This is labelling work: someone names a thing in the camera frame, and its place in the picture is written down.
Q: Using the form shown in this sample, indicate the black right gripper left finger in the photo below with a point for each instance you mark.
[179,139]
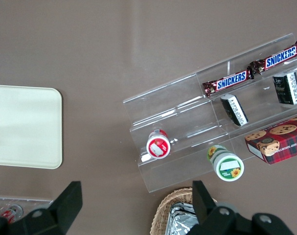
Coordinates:
[62,208]

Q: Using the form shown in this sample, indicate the red lid yoghurt cup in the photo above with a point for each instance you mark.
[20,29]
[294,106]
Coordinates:
[158,145]

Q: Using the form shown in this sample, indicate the light tan wicker basket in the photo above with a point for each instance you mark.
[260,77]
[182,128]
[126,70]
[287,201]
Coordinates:
[163,210]

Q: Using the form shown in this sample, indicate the Snickers chocolate bar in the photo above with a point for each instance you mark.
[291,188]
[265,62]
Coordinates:
[230,83]
[278,57]

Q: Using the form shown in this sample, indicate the clear acrylic stepped shelf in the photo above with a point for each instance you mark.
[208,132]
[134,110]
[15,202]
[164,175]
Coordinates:
[182,102]

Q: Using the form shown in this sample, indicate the red cola bottle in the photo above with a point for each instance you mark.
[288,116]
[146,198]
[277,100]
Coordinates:
[12,211]

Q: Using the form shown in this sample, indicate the silver foil packet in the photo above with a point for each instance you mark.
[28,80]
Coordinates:
[180,218]

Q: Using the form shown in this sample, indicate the clear acrylic bottle rack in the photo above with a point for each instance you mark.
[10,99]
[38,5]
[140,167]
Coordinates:
[28,202]

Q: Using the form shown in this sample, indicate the white rectangular tray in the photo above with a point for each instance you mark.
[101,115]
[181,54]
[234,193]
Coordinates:
[23,127]

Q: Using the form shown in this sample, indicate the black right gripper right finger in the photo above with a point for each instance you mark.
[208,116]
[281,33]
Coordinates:
[204,203]

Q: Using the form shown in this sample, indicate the small black white box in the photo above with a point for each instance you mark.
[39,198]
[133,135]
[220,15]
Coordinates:
[235,110]
[287,88]

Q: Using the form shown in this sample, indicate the green sunflower lid cup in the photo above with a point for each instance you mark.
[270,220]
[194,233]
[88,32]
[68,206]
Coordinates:
[227,166]

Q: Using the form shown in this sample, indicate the red tartan cookie box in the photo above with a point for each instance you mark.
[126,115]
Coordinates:
[280,142]

